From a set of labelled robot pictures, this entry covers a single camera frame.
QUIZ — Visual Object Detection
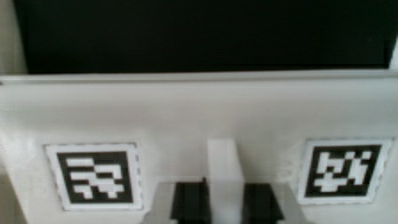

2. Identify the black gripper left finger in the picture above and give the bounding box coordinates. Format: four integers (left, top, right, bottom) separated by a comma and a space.
147, 176, 213, 224

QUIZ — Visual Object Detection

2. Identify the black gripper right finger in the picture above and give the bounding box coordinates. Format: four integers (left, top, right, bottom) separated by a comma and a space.
241, 181, 307, 224

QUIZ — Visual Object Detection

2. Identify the white door panel with tags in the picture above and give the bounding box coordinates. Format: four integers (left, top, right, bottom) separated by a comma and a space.
0, 70, 398, 224

